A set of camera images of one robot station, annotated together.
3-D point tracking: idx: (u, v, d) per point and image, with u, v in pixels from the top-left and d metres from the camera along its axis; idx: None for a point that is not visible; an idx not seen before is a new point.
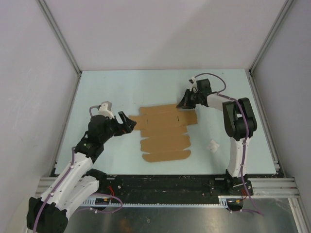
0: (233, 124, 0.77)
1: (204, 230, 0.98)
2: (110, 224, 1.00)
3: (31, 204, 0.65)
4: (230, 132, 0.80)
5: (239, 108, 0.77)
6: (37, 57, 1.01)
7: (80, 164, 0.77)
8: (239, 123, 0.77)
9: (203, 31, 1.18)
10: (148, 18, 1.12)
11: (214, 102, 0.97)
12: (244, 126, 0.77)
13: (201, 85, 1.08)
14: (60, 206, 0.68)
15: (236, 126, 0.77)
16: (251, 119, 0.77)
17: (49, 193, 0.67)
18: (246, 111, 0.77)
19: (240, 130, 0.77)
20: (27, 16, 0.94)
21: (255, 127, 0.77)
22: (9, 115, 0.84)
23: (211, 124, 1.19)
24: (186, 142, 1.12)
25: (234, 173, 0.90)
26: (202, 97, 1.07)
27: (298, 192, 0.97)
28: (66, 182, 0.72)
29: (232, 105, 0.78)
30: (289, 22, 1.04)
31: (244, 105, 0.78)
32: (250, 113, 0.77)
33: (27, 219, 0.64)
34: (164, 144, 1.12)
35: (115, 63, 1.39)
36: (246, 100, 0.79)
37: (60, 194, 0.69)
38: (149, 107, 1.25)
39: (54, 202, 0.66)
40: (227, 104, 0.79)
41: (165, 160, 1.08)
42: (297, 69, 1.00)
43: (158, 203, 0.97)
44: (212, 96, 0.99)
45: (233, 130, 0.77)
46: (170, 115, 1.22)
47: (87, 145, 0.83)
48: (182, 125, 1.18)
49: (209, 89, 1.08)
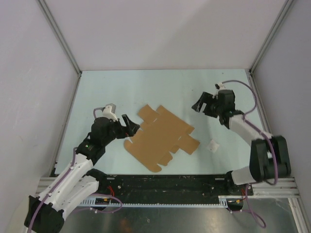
0: (262, 167, 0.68)
1: (204, 230, 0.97)
2: (110, 224, 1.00)
3: (30, 202, 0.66)
4: (255, 175, 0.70)
5: (271, 150, 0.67)
6: (37, 57, 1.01)
7: (80, 165, 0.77)
8: (269, 168, 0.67)
9: (203, 31, 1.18)
10: (148, 18, 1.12)
11: (237, 128, 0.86)
12: (274, 172, 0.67)
13: (224, 101, 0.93)
14: (58, 207, 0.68)
15: (265, 171, 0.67)
16: (285, 164, 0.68)
17: (47, 194, 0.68)
18: (279, 154, 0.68)
19: (269, 175, 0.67)
20: (27, 17, 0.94)
21: (287, 174, 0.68)
22: (9, 115, 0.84)
23: (215, 126, 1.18)
24: (165, 160, 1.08)
25: (237, 183, 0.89)
26: (224, 115, 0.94)
27: (298, 192, 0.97)
28: (64, 184, 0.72)
29: (263, 145, 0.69)
30: (289, 22, 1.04)
31: (278, 145, 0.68)
32: (284, 158, 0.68)
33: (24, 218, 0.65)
34: (146, 152, 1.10)
35: (115, 63, 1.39)
36: (282, 139, 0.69)
37: (58, 195, 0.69)
38: (164, 110, 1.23)
39: (51, 202, 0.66)
40: (258, 143, 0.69)
41: (140, 161, 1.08)
42: (297, 69, 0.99)
43: (158, 203, 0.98)
44: (236, 120, 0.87)
45: (262, 176, 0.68)
46: (175, 130, 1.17)
47: (89, 147, 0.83)
48: (177, 145, 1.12)
49: (232, 106, 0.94)
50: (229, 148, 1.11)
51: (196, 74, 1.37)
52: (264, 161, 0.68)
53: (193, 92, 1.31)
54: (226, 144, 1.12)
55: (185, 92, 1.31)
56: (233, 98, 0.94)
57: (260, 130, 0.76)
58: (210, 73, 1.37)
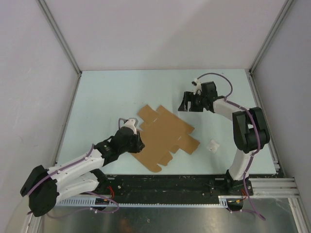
0: (244, 136, 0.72)
1: (204, 230, 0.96)
2: (110, 224, 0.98)
3: (38, 172, 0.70)
4: (239, 144, 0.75)
5: (251, 118, 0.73)
6: (37, 57, 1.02)
7: (94, 159, 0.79)
8: (250, 135, 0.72)
9: (203, 31, 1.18)
10: (148, 18, 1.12)
11: (221, 109, 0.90)
12: (256, 139, 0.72)
13: (206, 89, 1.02)
14: (59, 186, 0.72)
15: (247, 139, 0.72)
16: (263, 129, 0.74)
17: (56, 170, 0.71)
18: (258, 122, 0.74)
19: (252, 142, 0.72)
20: (27, 17, 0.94)
21: (267, 141, 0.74)
22: (9, 115, 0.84)
23: (215, 126, 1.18)
24: (164, 161, 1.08)
25: (236, 176, 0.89)
26: (208, 101, 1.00)
27: (298, 192, 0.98)
28: (75, 168, 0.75)
29: (243, 115, 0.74)
30: (289, 21, 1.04)
31: (256, 114, 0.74)
32: (262, 124, 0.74)
33: (26, 183, 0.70)
34: (146, 152, 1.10)
35: (115, 63, 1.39)
36: (259, 109, 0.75)
37: (64, 176, 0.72)
38: (164, 110, 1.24)
39: (56, 179, 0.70)
40: (238, 114, 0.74)
41: (140, 161, 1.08)
42: (297, 69, 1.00)
43: (158, 203, 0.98)
44: (219, 102, 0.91)
45: (245, 143, 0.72)
46: (175, 130, 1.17)
47: (106, 148, 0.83)
48: (177, 145, 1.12)
49: (215, 92, 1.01)
50: (228, 148, 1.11)
51: (196, 74, 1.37)
52: (245, 128, 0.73)
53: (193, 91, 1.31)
54: (225, 144, 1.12)
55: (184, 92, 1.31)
56: (214, 88, 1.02)
57: (239, 106, 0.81)
58: (210, 73, 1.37)
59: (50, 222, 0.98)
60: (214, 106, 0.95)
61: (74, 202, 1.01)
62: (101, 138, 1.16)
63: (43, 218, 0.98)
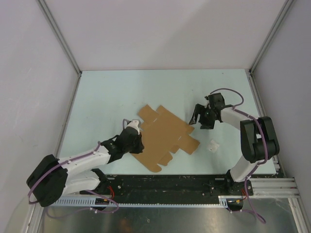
0: (252, 145, 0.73)
1: (204, 230, 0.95)
2: (110, 224, 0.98)
3: (49, 160, 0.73)
4: (247, 154, 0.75)
5: (260, 127, 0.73)
6: (37, 57, 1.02)
7: (101, 154, 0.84)
8: (259, 145, 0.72)
9: (203, 31, 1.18)
10: (148, 18, 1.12)
11: (228, 118, 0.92)
12: (264, 150, 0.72)
13: (214, 99, 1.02)
14: (69, 175, 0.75)
15: (255, 149, 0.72)
16: (272, 141, 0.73)
17: (67, 160, 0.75)
18: (266, 132, 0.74)
19: (260, 153, 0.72)
20: (27, 16, 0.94)
21: (276, 152, 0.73)
22: (9, 115, 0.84)
23: (215, 126, 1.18)
24: (164, 160, 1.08)
25: (237, 179, 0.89)
26: (215, 109, 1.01)
27: (298, 192, 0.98)
28: (83, 161, 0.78)
29: (252, 124, 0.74)
30: (289, 21, 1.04)
31: (265, 124, 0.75)
32: (271, 135, 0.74)
33: (35, 172, 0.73)
34: (146, 152, 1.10)
35: (115, 63, 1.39)
36: (268, 120, 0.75)
37: (74, 167, 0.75)
38: (163, 109, 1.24)
39: (66, 168, 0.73)
40: (246, 123, 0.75)
41: (140, 161, 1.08)
42: (297, 69, 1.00)
43: (158, 203, 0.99)
44: (227, 110, 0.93)
45: (252, 154, 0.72)
46: (175, 130, 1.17)
47: (112, 145, 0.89)
48: (177, 145, 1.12)
49: (222, 102, 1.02)
50: (229, 148, 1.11)
51: (196, 74, 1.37)
52: (253, 139, 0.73)
53: (193, 92, 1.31)
54: (226, 144, 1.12)
55: (185, 92, 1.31)
56: (222, 98, 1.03)
57: (248, 115, 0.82)
58: (210, 73, 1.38)
59: (50, 223, 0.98)
60: (221, 113, 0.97)
61: (74, 202, 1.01)
62: (101, 138, 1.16)
63: (43, 218, 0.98)
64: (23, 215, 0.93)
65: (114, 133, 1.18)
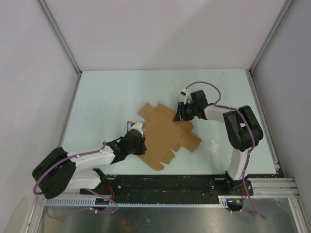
0: (238, 135, 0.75)
1: (204, 230, 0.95)
2: (110, 224, 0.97)
3: (58, 153, 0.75)
4: (235, 143, 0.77)
5: (241, 117, 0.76)
6: (37, 57, 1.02)
7: (107, 153, 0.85)
8: (245, 133, 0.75)
9: (203, 31, 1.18)
10: (148, 18, 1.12)
11: (212, 114, 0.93)
12: (250, 137, 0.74)
13: (196, 97, 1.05)
14: (77, 169, 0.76)
15: (241, 137, 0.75)
16: (255, 126, 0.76)
17: (76, 154, 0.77)
18: (249, 119, 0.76)
19: (247, 141, 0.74)
20: (27, 17, 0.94)
21: (261, 137, 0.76)
22: (9, 115, 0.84)
23: (214, 125, 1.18)
24: (166, 159, 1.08)
25: (236, 176, 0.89)
26: (199, 109, 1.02)
27: (298, 192, 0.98)
28: (90, 157, 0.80)
29: (234, 115, 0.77)
30: (289, 22, 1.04)
31: (246, 113, 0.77)
32: (254, 121, 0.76)
33: (43, 163, 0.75)
34: (148, 150, 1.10)
35: (115, 63, 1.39)
36: (248, 108, 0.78)
37: (81, 162, 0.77)
38: (164, 109, 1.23)
39: (75, 162, 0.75)
40: (229, 114, 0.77)
41: (142, 158, 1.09)
42: (297, 69, 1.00)
43: (158, 203, 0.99)
44: (209, 108, 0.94)
45: (240, 142, 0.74)
46: (175, 129, 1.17)
47: (117, 147, 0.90)
48: (178, 144, 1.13)
49: (204, 100, 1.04)
50: (228, 148, 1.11)
51: (195, 74, 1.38)
52: (237, 127, 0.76)
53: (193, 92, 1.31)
54: (225, 144, 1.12)
55: None
56: (204, 95, 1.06)
57: (229, 107, 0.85)
58: (210, 73, 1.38)
59: (50, 223, 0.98)
60: (205, 112, 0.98)
61: (74, 202, 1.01)
62: (101, 137, 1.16)
63: (43, 218, 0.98)
64: (24, 215, 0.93)
65: (114, 132, 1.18)
